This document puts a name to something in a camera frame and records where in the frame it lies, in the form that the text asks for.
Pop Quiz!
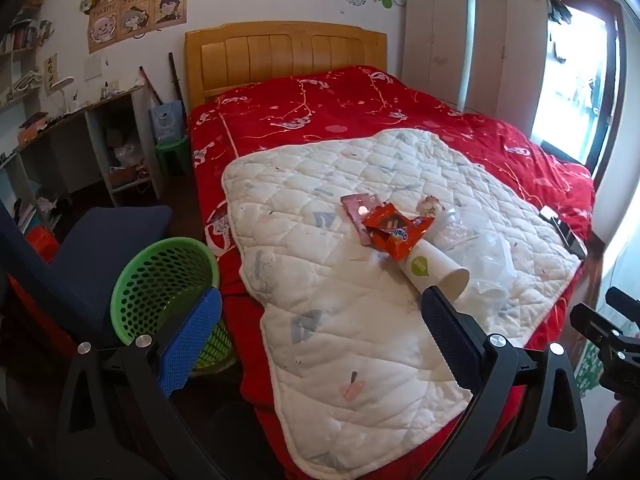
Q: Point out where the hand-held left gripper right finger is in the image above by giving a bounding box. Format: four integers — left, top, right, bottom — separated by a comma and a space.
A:
421, 285, 588, 480

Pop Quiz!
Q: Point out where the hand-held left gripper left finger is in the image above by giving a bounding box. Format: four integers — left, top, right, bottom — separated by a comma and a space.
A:
55, 287, 228, 480

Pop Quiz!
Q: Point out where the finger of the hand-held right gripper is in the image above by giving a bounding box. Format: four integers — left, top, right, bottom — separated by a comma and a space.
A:
570, 302, 640, 358
606, 286, 640, 315

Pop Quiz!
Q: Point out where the green plastic mesh basket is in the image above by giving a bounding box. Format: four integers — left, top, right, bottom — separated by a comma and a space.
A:
110, 237, 236, 373

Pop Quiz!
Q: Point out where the green patterned cloth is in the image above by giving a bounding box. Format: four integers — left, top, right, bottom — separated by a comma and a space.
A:
574, 352, 608, 397

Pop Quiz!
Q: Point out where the white paper cup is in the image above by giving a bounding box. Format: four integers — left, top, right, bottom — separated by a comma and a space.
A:
397, 240, 471, 302

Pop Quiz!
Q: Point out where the black smartphone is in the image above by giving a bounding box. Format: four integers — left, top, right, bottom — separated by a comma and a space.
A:
539, 206, 588, 260

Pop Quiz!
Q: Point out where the clear plastic box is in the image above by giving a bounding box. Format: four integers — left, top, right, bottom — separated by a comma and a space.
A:
435, 207, 518, 286

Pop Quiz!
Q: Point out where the orange cookie wrapper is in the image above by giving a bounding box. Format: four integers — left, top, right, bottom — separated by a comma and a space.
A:
361, 202, 435, 261

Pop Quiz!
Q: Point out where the white quilted mat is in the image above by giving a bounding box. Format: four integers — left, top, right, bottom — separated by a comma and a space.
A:
221, 129, 583, 473

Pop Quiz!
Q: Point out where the crumpled white red wrapper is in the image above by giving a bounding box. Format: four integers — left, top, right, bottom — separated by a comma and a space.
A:
416, 195, 446, 218

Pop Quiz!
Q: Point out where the blue chair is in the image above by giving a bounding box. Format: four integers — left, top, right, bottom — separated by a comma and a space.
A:
0, 200, 173, 346

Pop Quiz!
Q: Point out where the pink snack wrapper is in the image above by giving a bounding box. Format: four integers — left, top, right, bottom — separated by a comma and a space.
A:
341, 194, 386, 246

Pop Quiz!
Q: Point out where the red box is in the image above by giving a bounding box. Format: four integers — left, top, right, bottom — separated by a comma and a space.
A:
22, 225, 61, 266

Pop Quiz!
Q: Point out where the small green bin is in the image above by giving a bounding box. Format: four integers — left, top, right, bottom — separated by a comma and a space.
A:
155, 136, 191, 177

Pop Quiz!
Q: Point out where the window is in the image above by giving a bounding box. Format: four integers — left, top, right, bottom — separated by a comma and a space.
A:
530, 0, 628, 176

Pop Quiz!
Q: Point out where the blue gift bag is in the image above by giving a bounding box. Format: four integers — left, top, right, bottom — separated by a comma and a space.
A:
150, 101, 187, 146

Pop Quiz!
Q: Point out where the white desk with shelves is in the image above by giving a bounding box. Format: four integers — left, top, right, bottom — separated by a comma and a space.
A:
0, 82, 166, 221

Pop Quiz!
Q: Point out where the red patterned blanket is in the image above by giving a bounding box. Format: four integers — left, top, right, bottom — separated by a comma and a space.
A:
186, 65, 598, 480

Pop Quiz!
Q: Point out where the red stick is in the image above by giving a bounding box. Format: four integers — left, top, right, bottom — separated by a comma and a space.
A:
139, 66, 163, 106

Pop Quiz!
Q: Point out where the dark stick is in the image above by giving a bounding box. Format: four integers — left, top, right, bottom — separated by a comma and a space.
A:
169, 51, 185, 111

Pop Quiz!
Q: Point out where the white desk lamp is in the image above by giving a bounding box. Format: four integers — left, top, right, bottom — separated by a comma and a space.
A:
44, 76, 76, 111

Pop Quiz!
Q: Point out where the white wardrobe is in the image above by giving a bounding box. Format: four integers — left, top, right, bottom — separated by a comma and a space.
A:
402, 0, 553, 128

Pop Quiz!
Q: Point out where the wooden bed headboard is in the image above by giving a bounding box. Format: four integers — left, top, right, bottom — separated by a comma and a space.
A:
184, 21, 389, 111

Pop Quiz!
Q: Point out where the cartoon wall poster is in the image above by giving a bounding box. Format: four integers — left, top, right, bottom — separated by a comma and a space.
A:
87, 0, 190, 55

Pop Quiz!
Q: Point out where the wall bookshelf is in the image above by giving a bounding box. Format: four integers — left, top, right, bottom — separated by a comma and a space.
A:
0, 5, 43, 106

